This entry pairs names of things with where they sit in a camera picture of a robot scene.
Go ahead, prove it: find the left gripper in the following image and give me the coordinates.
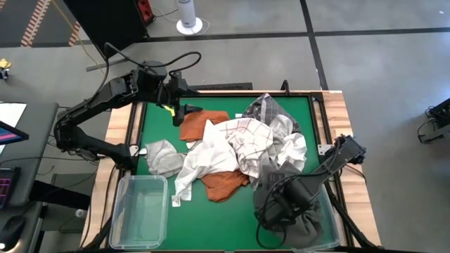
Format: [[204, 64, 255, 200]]
[[160, 70, 204, 127]]

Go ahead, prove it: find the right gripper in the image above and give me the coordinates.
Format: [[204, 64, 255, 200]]
[[262, 179, 312, 229]]

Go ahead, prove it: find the orange towel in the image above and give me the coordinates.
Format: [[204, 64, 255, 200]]
[[200, 169, 251, 204], [179, 110, 231, 143]]

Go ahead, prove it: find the light grey waffle towel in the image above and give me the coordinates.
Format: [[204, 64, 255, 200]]
[[145, 138, 187, 179], [267, 114, 300, 166]]

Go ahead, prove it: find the clear plastic bin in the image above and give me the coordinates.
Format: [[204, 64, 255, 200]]
[[258, 182, 342, 251], [108, 174, 169, 250]]

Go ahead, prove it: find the dark grey plaid towel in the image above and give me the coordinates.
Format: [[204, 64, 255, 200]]
[[241, 93, 302, 134]]

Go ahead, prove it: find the black power strip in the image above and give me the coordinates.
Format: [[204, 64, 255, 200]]
[[191, 82, 253, 91]]

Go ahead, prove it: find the silver mounting plate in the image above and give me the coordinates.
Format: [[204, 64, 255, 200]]
[[317, 143, 334, 157], [129, 144, 148, 157]]

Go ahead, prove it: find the green table mat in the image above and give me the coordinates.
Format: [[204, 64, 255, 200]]
[[135, 95, 337, 251]]

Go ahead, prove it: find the grey partition foot bar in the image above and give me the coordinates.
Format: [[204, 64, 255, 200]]
[[86, 57, 130, 72]]

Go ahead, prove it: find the white tower fan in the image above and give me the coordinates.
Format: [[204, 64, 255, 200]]
[[175, 0, 204, 36]]

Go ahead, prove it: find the red power strip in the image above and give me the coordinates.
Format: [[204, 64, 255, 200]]
[[136, 0, 156, 22]]

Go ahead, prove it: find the black partition panel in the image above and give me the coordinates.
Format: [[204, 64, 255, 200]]
[[63, 0, 150, 60]]

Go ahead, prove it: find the black desk foot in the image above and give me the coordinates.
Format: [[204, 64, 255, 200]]
[[30, 179, 91, 211]]

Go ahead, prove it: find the grey desk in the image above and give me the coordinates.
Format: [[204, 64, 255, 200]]
[[0, 100, 60, 209]]

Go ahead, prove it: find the white paper sheet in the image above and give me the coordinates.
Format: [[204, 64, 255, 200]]
[[0, 102, 28, 128]]

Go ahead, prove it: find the black equipment stand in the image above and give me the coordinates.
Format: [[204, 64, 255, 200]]
[[417, 97, 450, 145]]

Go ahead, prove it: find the computer monitor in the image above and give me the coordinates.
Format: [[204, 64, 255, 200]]
[[0, 120, 30, 146]]

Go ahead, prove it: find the backlit keyboard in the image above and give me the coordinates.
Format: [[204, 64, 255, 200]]
[[0, 167, 21, 211]]

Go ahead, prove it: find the black computer mouse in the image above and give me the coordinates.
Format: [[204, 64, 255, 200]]
[[0, 214, 27, 252]]

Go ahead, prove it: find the black table frame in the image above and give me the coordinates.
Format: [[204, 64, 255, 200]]
[[124, 90, 352, 252]]

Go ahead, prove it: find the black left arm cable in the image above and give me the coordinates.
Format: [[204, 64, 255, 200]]
[[103, 41, 203, 93]]

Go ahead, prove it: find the black frame strut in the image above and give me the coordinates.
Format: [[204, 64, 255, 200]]
[[326, 189, 380, 251], [82, 210, 117, 251]]

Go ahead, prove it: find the yellow cable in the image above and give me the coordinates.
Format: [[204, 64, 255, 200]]
[[51, 0, 108, 79]]

